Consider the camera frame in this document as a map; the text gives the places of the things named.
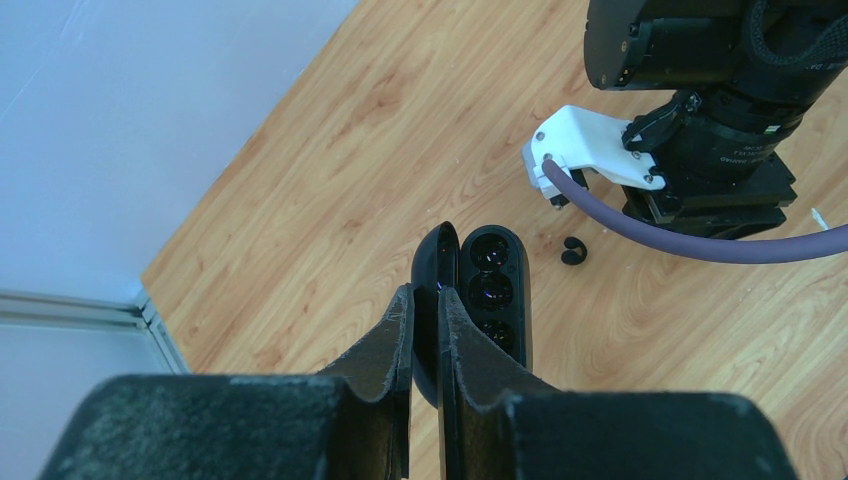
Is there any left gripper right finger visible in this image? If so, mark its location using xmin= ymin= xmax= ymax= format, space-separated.
xmin=438 ymin=288 xmax=796 ymax=479

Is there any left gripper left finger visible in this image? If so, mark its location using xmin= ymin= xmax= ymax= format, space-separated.
xmin=41 ymin=284 xmax=414 ymax=479

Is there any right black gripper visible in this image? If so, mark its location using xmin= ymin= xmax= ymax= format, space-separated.
xmin=622 ymin=154 xmax=797 ymax=240

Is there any black earbud charging case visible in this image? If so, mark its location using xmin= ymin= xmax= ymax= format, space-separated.
xmin=411 ymin=221 xmax=533 ymax=408

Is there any black earbud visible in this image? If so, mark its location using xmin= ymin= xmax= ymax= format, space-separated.
xmin=560 ymin=236 xmax=588 ymax=266

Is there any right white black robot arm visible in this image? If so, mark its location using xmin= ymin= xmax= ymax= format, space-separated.
xmin=584 ymin=1 xmax=847 ymax=240

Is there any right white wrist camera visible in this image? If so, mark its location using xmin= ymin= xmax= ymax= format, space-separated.
xmin=521 ymin=105 xmax=667 ymax=200

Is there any left aluminium corner post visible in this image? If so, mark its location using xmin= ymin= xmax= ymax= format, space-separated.
xmin=1 ymin=289 xmax=191 ymax=374

